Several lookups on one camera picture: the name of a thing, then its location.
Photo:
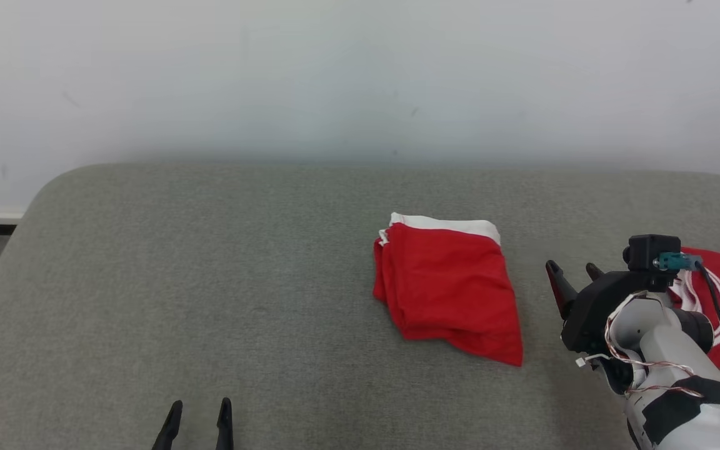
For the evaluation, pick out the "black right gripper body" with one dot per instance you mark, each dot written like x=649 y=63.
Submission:
x=591 y=319

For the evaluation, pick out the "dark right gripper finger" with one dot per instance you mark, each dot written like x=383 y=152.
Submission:
x=594 y=272
x=563 y=290

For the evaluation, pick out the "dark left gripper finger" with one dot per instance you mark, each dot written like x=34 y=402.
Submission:
x=169 y=431
x=224 y=431

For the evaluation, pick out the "red shorts with white stripes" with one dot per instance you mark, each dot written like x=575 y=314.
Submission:
x=447 y=287

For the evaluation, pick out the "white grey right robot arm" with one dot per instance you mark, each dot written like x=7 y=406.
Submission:
x=672 y=350

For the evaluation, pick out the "grey fabric sofa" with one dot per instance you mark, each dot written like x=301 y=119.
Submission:
x=210 y=281

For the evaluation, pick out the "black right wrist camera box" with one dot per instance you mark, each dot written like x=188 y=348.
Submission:
x=647 y=253

